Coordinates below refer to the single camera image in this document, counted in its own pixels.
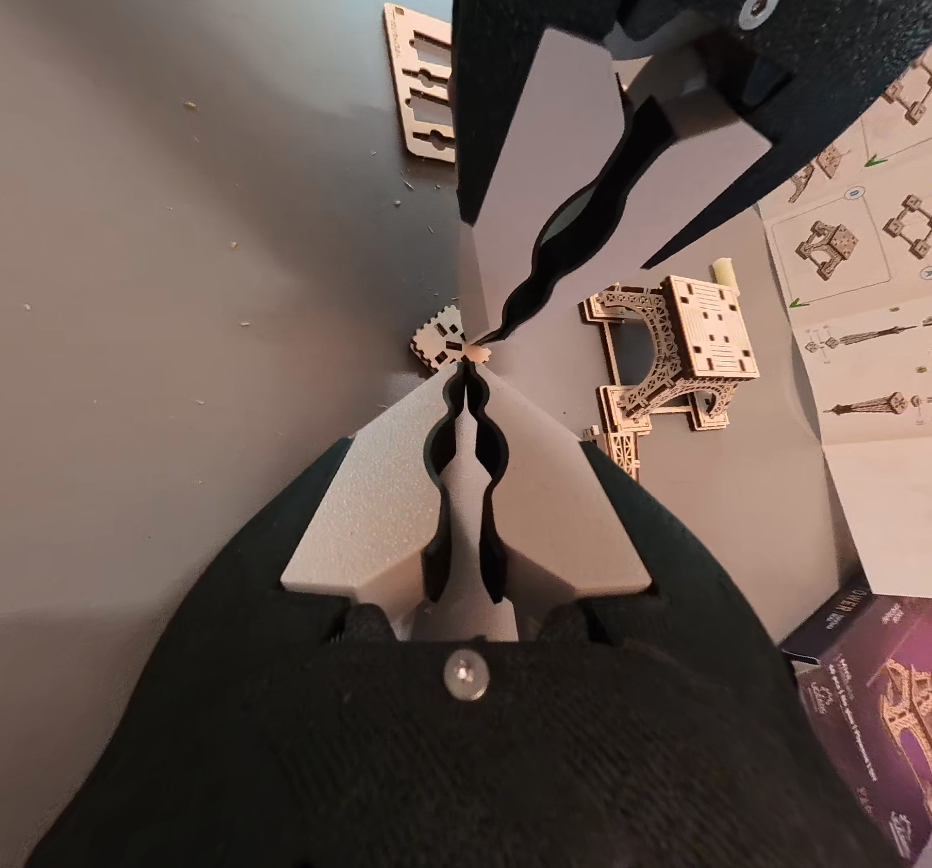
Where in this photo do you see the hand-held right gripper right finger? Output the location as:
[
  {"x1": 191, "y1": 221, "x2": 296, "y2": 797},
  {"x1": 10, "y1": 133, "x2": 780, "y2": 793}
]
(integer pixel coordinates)
[{"x1": 466, "y1": 363, "x2": 652, "y2": 604}]

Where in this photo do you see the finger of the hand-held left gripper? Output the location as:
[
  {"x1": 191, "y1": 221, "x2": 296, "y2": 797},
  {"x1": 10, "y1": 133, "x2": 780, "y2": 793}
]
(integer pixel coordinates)
[
  {"x1": 457, "y1": 27, "x2": 632, "y2": 337},
  {"x1": 481, "y1": 82, "x2": 774, "y2": 343}
]

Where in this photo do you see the laser-cut wooden parts sheet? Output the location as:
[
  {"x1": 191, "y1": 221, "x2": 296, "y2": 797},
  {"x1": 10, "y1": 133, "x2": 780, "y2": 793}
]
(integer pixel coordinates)
[{"x1": 383, "y1": 3, "x2": 458, "y2": 163}]

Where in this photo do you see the purple tower kit box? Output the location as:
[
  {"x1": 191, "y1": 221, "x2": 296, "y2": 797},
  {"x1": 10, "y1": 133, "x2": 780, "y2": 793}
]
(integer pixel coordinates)
[{"x1": 782, "y1": 580, "x2": 932, "y2": 868}]

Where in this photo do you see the wooden tower model base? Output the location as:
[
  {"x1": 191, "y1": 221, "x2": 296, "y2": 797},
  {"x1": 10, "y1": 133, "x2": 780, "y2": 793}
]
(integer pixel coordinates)
[{"x1": 580, "y1": 274, "x2": 760, "y2": 432}]

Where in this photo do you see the small toothed wooden square plate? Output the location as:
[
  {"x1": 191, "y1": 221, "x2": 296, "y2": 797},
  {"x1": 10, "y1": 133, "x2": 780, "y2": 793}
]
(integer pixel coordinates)
[{"x1": 411, "y1": 303, "x2": 494, "y2": 375}]

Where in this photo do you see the wooden tower model spire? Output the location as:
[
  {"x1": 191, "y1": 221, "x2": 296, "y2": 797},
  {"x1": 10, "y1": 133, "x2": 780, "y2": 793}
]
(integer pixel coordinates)
[{"x1": 582, "y1": 425, "x2": 642, "y2": 483}]

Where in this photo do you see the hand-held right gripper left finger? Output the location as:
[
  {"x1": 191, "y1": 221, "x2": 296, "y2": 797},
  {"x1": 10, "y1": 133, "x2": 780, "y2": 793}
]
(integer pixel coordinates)
[{"x1": 280, "y1": 363, "x2": 467, "y2": 604}]

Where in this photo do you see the grey desk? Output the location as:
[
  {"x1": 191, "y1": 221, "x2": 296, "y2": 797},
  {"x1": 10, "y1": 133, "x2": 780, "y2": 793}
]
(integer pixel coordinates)
[{"x1": 0, "y1": 0, "x2": 932, "y2": 868}]

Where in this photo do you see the paper assembly instruction sheet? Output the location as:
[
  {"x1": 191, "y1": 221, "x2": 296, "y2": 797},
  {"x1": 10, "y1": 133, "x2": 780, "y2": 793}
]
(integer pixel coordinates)
[{"x1": 757, "y1": 45, "x2": 932, "y2": 600}]

